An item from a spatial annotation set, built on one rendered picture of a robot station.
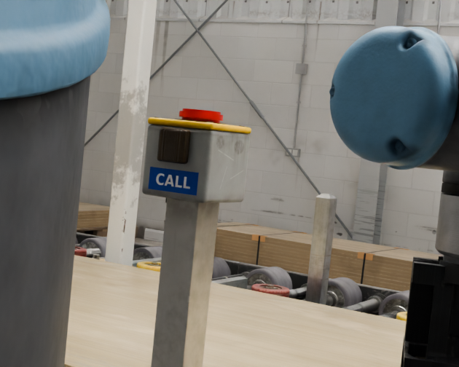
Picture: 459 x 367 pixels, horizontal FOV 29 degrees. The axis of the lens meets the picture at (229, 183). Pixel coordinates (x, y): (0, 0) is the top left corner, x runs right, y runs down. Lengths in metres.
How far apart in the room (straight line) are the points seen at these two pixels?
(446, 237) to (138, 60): 1.52
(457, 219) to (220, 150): 0.27
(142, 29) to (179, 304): 1.31
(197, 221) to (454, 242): 0.28
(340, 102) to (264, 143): 8.47
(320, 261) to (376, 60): 1.48
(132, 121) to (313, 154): 6.71
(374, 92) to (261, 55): 8.59
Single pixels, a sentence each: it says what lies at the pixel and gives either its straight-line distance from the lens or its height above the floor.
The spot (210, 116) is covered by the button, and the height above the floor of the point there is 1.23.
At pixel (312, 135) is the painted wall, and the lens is 8.70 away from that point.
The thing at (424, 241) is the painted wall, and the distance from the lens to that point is 8.27.
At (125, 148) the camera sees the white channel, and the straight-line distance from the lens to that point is 2.05.
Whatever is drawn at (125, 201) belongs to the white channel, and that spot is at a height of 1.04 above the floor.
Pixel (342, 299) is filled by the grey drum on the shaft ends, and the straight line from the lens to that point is 2.38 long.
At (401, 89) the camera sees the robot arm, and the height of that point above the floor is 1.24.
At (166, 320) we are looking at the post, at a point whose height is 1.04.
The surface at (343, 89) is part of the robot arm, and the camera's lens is 0.48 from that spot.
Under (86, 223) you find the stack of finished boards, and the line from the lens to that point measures 9.13.
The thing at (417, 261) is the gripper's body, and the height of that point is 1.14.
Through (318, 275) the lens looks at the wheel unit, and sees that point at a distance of 1.94.
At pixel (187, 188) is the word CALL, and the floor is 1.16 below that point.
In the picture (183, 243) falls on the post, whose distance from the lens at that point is 0.79.
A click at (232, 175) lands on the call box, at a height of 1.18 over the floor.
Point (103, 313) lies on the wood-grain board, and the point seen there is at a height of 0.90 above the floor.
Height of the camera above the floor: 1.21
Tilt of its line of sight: 3 degrees down
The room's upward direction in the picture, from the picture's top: 6 degrees clockwise
